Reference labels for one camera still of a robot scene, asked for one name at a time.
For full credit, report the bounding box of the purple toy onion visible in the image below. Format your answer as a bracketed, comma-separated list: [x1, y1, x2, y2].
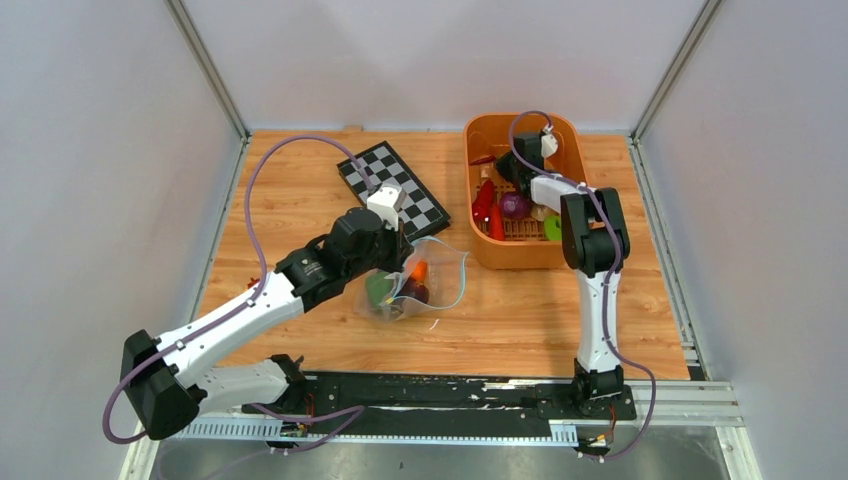
[498, 191, 532, 220]

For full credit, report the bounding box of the green toy pepper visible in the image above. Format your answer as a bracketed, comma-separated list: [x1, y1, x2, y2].
[365, 271, 396, 312]

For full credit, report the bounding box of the brown toy potato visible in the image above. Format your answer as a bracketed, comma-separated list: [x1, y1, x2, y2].
[530, 204, 558, 222]

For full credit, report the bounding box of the orange toy fruit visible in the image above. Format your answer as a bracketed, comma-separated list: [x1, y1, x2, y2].
[410, 261, 428, 283]

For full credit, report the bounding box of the red toy chili pepper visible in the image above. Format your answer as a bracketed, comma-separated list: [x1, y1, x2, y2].
[471, 178, 495, 224]

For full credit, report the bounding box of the dark purple toy apple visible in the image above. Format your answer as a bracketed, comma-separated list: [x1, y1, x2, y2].
[398, 277, 430, 304]

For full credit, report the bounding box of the orange plastic basket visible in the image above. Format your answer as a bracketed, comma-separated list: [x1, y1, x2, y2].
[463, 112, 587, 270]

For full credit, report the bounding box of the clear zip top bag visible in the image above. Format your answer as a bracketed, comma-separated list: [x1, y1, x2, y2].
[354, 236, 469, 323]

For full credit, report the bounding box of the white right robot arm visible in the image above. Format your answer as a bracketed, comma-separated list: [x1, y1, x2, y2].
[496, 130, 629, 418]

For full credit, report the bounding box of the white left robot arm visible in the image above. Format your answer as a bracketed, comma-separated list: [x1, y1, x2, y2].
[117, 207, 413, 440]

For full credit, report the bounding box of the small red chili pepper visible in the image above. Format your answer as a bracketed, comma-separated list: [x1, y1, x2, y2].
[468, 155, 497, 166]

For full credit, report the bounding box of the black white chessboard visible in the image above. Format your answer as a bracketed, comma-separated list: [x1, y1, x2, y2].
[336, 140, 452, 241]

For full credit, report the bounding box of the green toy avocado half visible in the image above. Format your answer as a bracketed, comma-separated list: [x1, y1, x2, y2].
[543, 215, 562, 242]

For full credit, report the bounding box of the orange red toy carrot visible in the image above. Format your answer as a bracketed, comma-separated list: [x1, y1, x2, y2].
[488, 203, 505, 241]

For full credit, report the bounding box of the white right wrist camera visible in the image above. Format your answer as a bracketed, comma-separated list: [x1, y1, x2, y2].
[540, 130, 559, 159]

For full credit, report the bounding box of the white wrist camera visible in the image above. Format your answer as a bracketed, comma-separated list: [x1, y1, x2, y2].
[540, 130, 559, 159]
[366, 182, 406, 231]

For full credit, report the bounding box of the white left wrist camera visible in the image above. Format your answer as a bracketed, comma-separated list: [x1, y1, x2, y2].
[366, 182, 406, 231]

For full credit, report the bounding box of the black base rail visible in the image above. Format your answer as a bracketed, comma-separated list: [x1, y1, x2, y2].
[266, 372, 637, 438]

